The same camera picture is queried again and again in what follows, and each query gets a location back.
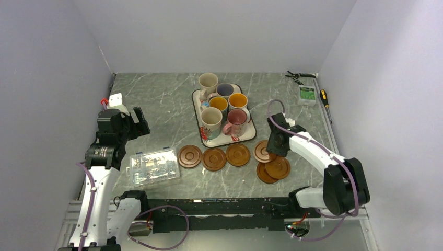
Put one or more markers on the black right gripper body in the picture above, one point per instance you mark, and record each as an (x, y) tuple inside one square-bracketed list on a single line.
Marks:
[(272, 146)]

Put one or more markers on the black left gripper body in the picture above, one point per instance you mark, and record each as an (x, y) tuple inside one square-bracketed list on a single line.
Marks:
[(131, 130)]

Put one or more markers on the brown wooden coaster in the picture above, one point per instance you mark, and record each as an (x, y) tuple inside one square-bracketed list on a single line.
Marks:
[(238, 155), (189, 156), (263, 175), (261, 154), (214, 159), (278, 168)]

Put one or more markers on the clear plastic parts box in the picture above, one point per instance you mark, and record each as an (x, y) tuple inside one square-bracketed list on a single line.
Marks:
[(152, 167)]

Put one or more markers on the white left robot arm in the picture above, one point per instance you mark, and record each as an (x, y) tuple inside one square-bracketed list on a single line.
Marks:
[(94, 229)]

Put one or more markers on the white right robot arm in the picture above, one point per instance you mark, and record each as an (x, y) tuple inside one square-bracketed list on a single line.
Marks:
[(344, 188)]

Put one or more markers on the white serving tray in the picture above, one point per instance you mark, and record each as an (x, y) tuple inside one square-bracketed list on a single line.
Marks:
[(221, 140)]

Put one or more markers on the pink mug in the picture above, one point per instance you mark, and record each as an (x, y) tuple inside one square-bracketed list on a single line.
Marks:
[(236, 122)]

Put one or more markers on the white green electronic device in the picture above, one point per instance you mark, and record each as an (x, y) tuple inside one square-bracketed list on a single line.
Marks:
[(306, 95)]

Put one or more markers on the white mug orange inside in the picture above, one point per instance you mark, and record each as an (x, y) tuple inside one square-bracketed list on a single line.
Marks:
[(237, 101)]

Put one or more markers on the yellow black screwdriver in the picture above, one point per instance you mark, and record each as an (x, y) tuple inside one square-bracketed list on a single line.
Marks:
[(325, 102)]

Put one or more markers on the black pliers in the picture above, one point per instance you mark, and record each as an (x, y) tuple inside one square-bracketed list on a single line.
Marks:
[(296, 76)]

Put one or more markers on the blue mug yellow inside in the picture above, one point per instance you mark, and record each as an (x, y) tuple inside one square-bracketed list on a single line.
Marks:
[(216, 102)]

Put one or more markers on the cream patterned mug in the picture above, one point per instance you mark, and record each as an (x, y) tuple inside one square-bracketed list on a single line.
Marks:
[(211, 119)]

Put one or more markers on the grey purple mug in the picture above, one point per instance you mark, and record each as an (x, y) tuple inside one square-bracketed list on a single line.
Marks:
[(224, 90)]

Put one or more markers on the cream mug outside tray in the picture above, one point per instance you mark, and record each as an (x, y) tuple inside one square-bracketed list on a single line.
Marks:
[(208, 83)]

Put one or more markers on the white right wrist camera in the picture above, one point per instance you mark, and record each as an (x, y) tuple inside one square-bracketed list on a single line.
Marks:
[(291, 122)]

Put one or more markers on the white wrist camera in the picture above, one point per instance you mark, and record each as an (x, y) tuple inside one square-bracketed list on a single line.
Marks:
[(115, 101), (291, 122)]

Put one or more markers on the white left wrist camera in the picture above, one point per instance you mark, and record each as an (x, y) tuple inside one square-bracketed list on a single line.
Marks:
[(115, 101)]

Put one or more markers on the aluminium frame rail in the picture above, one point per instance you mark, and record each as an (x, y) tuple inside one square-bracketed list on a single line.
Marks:
[(328, 126)]

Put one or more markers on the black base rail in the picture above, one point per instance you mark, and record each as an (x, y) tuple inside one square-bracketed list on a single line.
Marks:
[(204, 214)]

